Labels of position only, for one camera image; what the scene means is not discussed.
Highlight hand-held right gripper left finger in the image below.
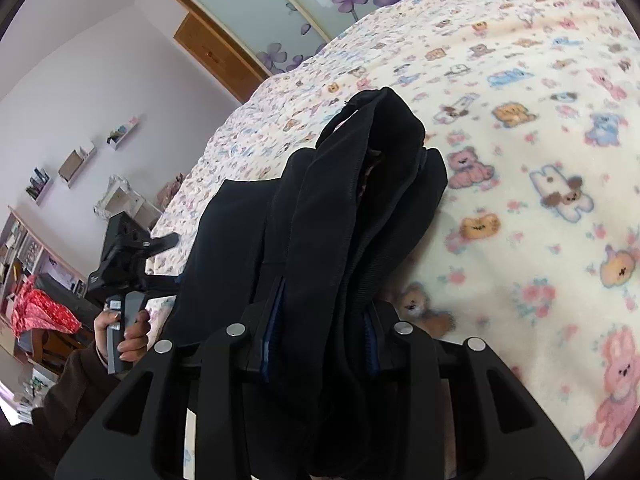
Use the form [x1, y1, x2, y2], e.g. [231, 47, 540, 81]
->
[54, 276, 287, 480]

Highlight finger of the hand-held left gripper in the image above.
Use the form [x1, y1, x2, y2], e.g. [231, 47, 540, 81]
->
[142, 233, 180, 257]
[142, 274, 182, 297]

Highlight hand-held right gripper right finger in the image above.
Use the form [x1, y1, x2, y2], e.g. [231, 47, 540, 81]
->
[361, 302, 587, 480]

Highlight black pants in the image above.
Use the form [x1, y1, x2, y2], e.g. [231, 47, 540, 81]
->
[172, 86, 449, 480]

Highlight person's left forearm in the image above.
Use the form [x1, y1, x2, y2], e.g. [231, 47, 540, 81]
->
[29, 342, 135, 463]

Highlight person's left hand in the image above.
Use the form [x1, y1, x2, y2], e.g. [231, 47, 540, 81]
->
[93, 309, 151, 364]

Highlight pink plush items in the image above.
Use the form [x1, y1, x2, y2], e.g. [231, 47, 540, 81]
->
[157, 174, 187, 207]

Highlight wooden bookshelf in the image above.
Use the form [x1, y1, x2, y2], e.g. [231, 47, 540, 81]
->
[0, 205, 89, 321]

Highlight red patterned cloth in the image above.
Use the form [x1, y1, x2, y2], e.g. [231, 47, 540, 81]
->
[10, 275, 83, 339]

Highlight bear print blanket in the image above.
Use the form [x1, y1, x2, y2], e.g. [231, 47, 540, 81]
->
[150, 0, 640, 480]

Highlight wooden door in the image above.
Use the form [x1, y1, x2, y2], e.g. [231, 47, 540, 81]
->
[173, 10, 272, 106]

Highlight floral glass door wardrobe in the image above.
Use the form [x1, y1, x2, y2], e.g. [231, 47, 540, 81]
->
[162, 0, 501, 79]

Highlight white wall shelf with box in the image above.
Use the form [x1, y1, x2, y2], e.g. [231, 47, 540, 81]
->
[58, 144, 97, 189]

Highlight white wall shelf with books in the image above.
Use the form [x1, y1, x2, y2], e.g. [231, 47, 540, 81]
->
[25, 166, 54, 206]

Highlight white wall shelf with trinkets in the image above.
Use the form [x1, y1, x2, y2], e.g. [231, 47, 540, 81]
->
[106, 115, 142, 152]

